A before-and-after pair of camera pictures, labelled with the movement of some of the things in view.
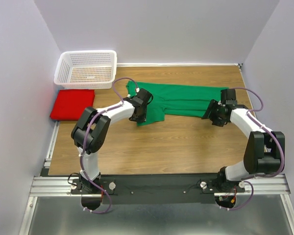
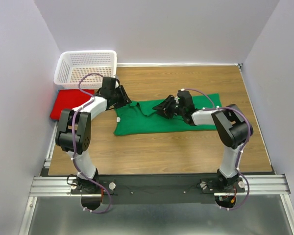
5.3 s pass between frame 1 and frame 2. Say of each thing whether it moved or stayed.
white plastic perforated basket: stayed
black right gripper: moved
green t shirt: moved
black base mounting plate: stayed
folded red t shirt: stayed
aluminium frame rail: stayed
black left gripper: moved
